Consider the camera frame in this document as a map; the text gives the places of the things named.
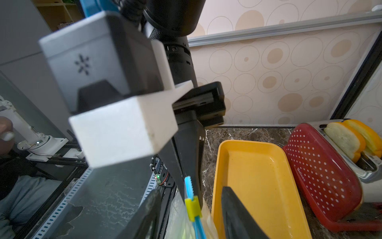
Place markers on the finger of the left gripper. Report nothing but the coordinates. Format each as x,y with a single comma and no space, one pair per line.
189,141
173,155

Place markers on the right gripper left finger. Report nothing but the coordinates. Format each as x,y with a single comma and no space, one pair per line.
144,223

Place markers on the clear zipper bag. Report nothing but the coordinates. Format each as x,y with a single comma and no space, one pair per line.
187,219

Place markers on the yellow bread slice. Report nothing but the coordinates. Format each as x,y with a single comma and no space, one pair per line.
365,136

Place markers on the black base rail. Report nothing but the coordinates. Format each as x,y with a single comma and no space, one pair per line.
99,203

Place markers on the yellow tray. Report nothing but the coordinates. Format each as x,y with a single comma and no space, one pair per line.
260,175

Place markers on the person in grey clothing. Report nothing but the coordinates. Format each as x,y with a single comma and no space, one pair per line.
22,192

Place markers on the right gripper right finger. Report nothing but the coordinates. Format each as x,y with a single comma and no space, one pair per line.
238,223

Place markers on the white bread slice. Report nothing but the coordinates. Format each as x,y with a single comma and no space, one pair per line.
351,142

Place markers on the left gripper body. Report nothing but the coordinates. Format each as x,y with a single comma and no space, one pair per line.
204,104

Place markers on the red silver toaster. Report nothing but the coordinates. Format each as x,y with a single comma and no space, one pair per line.
345,194

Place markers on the left diagonal aluminium rail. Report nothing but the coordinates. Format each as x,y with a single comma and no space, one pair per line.
291,28

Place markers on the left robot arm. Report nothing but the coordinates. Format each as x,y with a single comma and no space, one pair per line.
169,22

